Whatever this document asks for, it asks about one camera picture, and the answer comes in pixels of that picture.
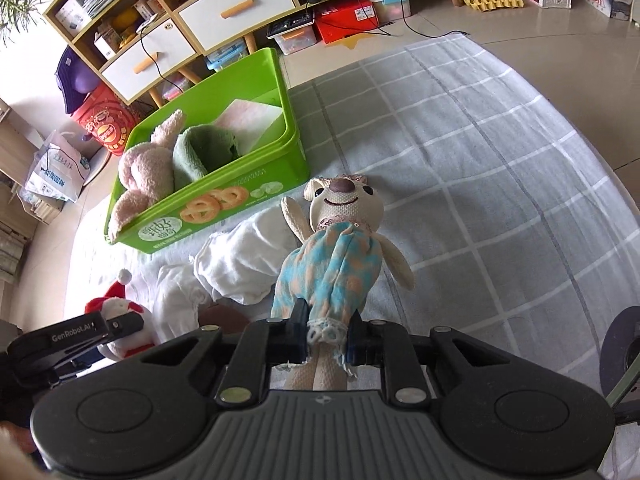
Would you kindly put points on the white cloth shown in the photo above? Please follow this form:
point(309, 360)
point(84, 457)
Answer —
point(180, 300)
point(240, 260)

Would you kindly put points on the white shopping bag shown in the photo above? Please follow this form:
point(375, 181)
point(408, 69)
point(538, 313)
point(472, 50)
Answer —
point(57, 167)

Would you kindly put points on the green plastic box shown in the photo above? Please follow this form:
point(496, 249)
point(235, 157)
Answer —
point(250, 180)

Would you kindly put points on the wooden shelf cabinet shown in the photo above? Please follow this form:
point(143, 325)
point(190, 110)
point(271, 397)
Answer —
point(165, 15)

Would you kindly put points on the clear storage box blue lid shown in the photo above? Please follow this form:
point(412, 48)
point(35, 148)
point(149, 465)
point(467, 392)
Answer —
point(227, 57)

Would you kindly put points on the white santa plush toy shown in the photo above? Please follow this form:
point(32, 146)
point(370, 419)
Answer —
point(140, 349)

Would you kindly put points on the yellow star floor sticker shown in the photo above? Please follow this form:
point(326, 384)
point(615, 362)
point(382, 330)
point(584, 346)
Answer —
point(359, 42)

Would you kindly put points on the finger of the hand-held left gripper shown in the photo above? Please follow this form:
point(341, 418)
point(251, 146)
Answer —
point(125, 327)

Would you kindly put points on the bear doll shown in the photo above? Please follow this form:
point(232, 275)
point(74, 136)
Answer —
point(335, 260)

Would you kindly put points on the red cardboard box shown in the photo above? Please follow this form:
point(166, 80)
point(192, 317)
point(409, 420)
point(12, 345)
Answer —
point(347, 20)

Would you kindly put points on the small cardboard box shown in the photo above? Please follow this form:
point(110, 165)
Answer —
point(107, 40)

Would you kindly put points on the clear storage box pink contents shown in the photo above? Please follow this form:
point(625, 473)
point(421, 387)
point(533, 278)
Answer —
point(180, 89)

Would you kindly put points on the white cabinet drawer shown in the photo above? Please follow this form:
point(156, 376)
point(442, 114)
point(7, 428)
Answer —
point(150, 60)
point(235, 10)

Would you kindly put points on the white carton box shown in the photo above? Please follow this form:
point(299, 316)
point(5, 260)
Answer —
point(72, 15)

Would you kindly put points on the white round floor base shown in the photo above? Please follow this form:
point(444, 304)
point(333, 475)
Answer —
point(97, 165)

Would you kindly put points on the red printed bucket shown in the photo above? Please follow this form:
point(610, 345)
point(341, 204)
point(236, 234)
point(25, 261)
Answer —
point(107, 120)

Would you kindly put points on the green towel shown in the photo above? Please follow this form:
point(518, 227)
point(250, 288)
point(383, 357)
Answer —
point(200, 152)

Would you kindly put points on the clear storage box pale lid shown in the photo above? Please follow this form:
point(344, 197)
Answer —
point(392, 2)

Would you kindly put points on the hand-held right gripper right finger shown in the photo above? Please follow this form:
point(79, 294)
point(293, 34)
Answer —
point(354, 342)

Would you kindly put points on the pink plush toy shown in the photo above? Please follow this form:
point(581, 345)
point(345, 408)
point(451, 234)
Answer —
point(145, 170)

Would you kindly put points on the dark round object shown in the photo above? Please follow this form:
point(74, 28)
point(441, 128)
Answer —
point(617, 355)

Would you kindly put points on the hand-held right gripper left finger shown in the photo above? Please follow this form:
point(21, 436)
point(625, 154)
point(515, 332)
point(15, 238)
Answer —
point(301, 332)

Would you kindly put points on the grey checked blanket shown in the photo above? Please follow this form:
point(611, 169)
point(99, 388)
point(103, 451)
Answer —
point(475, 185)

